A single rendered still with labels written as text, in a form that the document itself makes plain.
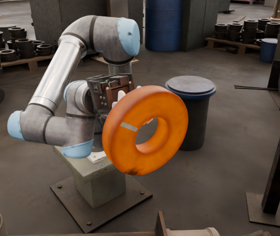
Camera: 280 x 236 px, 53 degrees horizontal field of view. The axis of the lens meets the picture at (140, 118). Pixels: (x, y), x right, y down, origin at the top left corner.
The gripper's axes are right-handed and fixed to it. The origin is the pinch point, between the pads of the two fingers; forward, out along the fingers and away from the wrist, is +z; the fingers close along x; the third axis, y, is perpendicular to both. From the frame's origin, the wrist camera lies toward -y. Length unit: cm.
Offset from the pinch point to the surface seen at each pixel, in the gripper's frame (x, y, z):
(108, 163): 18, -37, -72
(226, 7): 623, 63, -543
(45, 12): 72, 67, -329
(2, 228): -26.5, -25.5, -33.6
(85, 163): 9, -35, -77
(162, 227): -4.0, -14.9, 6.2
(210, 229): 3.7, -18.4, 8.1
